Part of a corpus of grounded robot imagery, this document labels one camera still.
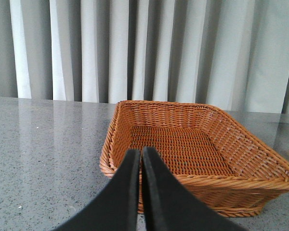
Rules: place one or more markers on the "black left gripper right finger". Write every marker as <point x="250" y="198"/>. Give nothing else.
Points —
<point x="169" y="206"/>

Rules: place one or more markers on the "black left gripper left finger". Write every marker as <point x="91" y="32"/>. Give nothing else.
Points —
<point x="115" y="207"/>

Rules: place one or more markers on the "brown wicker basket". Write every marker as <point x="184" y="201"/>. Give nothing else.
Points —
<point x="209" y="152"/>

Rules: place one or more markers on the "white pleated curtain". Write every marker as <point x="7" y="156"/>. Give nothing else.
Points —
<point x="233" y="54"/>

